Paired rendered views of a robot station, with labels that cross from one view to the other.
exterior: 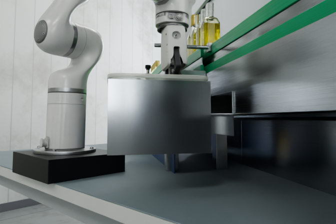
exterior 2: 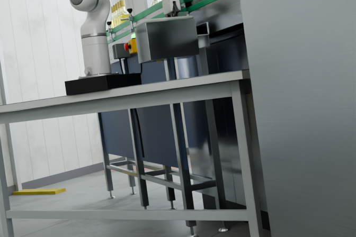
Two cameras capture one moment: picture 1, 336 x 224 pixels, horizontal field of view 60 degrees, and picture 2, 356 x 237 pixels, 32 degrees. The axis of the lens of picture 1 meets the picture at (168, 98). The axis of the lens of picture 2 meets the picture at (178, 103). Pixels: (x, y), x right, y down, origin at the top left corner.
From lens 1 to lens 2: 1.97 m
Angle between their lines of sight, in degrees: 11
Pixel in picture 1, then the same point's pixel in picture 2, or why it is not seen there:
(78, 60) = (96, 12)
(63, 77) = (94, 26)
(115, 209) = (158, 84)
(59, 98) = (94, 40)
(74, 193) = (127, 89)
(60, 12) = not seen: outside the picture
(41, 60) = not seen: outside the picture
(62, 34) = not seen: outside the picture
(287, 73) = (227, 11)
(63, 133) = (100, 63)
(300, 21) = not seen: outside the picture
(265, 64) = (219, 8)
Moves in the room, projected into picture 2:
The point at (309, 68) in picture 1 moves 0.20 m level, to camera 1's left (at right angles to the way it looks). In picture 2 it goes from (232, 9) to (181, 15)
